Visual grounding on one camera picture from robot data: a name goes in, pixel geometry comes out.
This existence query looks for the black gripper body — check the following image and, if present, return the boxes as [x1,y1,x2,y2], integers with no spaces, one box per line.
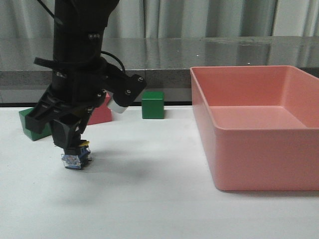
[46,57,108,110]

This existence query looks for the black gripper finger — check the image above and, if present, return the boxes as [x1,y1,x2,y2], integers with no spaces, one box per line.
[25,89,75,134]
[51,110,90,149]

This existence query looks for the yellow push button switch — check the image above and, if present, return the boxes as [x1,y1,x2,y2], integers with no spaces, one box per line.
[61,140,92,169]

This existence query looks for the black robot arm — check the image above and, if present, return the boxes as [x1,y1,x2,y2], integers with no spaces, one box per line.
[25,0,118,149]

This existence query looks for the left green wooden cube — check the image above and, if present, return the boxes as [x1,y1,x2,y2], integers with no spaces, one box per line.
[18,108,53,142]

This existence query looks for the green wooden cube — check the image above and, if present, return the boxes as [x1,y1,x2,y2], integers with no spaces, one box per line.
[142,92,164,119]
[18,108,53,142]

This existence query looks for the tall pink wooden block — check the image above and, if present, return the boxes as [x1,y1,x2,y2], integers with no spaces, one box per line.
[88,94,112,125]

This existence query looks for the right green wooden cube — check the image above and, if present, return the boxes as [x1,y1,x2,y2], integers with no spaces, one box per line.
[142,92,164,119]

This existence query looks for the grey stone ledge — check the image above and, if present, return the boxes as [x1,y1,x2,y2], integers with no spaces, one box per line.
[0,36,319,104]

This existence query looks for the grey pleated curtain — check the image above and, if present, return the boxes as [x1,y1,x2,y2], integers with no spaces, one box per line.
[0,0,319,38]

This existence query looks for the pink plastic bin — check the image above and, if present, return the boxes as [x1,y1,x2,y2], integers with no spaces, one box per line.
[190,66,319,191]

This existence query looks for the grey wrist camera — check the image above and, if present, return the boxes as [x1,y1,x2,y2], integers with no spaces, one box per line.
[101,62,148,115]

